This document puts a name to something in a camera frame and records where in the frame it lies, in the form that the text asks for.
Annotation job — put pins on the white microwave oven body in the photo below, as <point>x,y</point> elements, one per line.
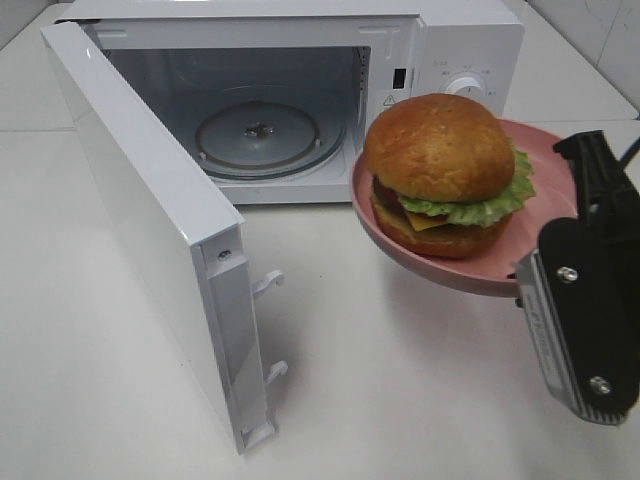
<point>187,60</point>

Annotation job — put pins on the glass microwave turntable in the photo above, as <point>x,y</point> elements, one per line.
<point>260,140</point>

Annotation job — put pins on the white microwave door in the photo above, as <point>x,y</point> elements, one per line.
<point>178,229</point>

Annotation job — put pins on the burger with lettuce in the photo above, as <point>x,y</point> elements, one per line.
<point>446,179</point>

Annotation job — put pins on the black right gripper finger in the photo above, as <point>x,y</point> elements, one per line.
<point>603,189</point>

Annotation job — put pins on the pink round plate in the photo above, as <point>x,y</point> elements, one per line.
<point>486,274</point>

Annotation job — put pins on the white upper power knob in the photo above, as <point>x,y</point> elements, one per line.
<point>468,85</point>

